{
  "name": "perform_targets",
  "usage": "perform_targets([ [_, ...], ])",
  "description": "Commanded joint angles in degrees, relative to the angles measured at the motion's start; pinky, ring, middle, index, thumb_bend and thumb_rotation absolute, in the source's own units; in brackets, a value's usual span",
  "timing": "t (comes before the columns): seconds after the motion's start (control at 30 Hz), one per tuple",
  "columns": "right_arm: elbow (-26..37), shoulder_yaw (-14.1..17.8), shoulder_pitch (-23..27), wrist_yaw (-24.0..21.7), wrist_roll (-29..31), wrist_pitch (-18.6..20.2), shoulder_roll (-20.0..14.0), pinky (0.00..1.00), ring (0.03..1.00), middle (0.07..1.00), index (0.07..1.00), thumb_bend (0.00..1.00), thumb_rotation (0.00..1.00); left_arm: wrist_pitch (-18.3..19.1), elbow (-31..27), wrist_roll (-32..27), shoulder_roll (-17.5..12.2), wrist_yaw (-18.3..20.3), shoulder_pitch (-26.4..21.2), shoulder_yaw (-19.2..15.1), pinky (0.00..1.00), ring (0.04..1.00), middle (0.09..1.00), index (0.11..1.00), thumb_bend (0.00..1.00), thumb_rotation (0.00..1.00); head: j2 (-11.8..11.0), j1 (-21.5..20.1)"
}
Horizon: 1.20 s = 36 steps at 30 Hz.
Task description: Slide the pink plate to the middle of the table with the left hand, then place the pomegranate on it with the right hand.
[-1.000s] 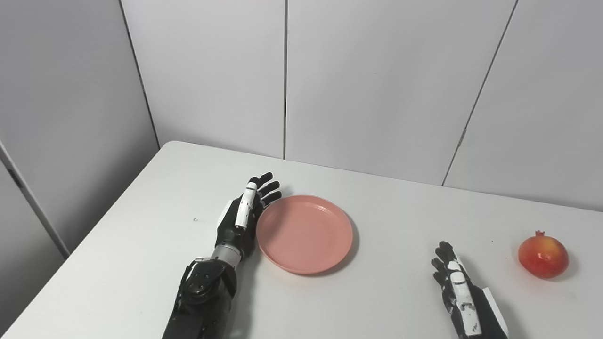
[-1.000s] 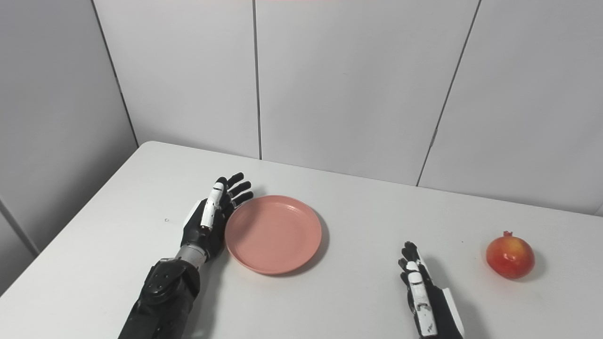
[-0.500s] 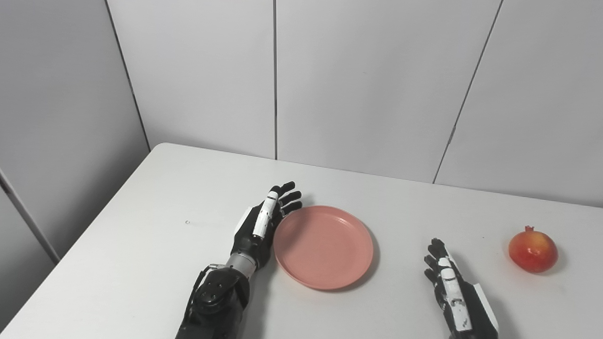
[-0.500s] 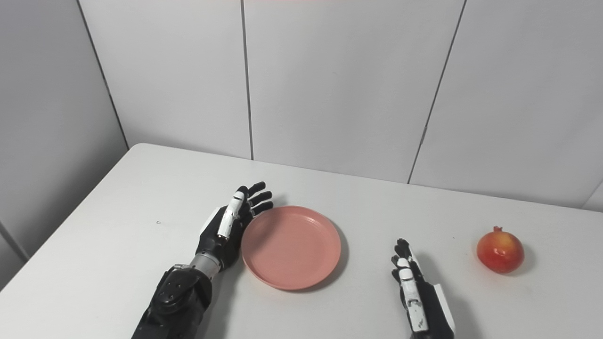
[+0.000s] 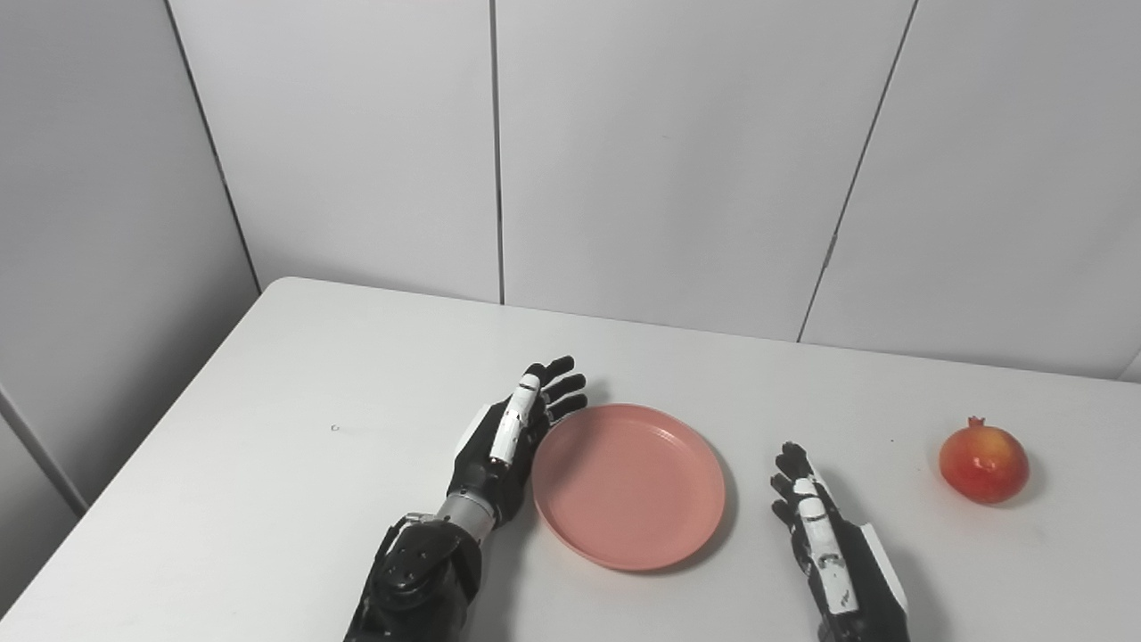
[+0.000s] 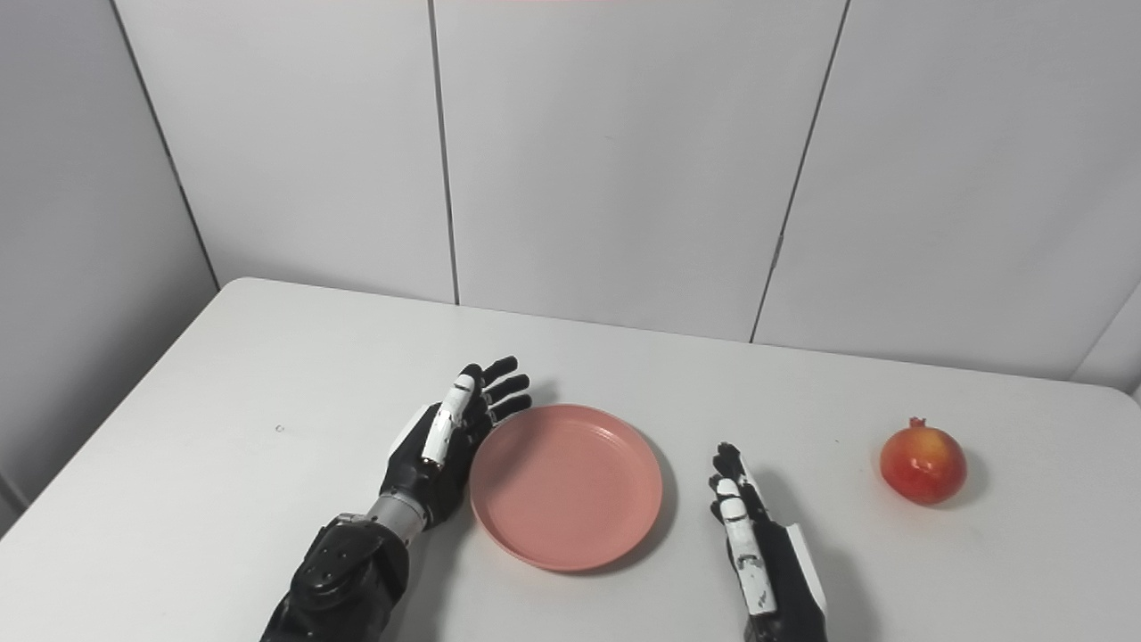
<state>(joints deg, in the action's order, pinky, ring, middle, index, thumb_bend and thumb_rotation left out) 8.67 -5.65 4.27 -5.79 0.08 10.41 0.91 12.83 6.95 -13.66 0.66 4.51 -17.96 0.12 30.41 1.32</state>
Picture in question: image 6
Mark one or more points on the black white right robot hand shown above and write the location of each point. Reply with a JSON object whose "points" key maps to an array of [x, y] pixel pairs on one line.
{"points": [[771, 562]]}

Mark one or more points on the pink round plate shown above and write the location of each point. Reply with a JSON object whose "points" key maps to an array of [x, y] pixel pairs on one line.
{"points": [[567, 486]]}

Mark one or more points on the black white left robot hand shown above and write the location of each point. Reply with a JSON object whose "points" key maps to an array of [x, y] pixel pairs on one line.
{"points": [[428, 473]]}

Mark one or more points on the red yellow pomegranate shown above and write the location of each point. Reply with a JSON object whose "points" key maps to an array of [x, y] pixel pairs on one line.
{"points": [[923, 464]]}

